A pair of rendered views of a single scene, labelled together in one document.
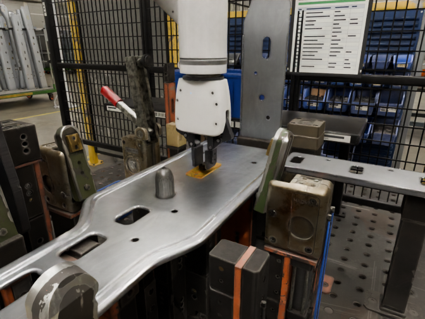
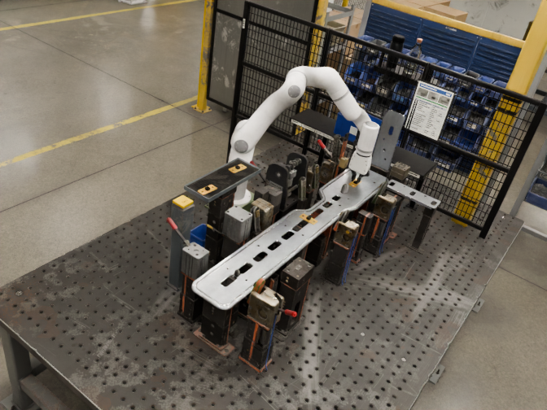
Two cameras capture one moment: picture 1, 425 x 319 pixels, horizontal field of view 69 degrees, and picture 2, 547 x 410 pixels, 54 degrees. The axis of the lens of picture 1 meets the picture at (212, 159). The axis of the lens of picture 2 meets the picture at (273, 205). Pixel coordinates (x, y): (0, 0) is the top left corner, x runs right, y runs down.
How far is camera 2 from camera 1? 2.23 m
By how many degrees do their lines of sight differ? 14
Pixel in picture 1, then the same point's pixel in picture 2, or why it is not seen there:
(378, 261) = not seen: hidden behind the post
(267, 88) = (387, 146)
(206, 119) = (361, 168)
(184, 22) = (362, 139)
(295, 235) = (382, 212)
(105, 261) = (334, 209)
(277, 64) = (394, 139)
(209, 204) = (358, 198)
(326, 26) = (427, 112)
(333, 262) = (400, 228)
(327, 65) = (424, 131)
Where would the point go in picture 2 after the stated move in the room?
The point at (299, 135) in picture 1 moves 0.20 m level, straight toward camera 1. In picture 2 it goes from (396, 172) to (389, 188)
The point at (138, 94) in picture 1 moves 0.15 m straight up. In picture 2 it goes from (335, 150) to (342, 124)
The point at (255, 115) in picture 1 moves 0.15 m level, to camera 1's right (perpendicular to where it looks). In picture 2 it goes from (379, 156) to (406, 161)
